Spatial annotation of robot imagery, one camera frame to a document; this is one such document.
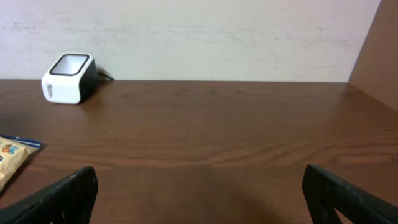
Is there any cream yellow snack bag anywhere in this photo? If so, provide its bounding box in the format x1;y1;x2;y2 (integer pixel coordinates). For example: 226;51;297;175
1;134;42;190

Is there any black scanner cable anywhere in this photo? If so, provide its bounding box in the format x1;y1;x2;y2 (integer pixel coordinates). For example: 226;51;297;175
96;70;115;82

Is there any white barcode scanner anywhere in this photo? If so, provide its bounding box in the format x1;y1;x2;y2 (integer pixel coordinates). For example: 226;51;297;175
41;53;98;105

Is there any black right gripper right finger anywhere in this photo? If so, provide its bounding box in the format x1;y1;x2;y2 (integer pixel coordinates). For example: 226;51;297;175
302;164;397;224

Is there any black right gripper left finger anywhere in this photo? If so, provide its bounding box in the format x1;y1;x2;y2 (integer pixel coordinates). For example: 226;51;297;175
1;166;98;224

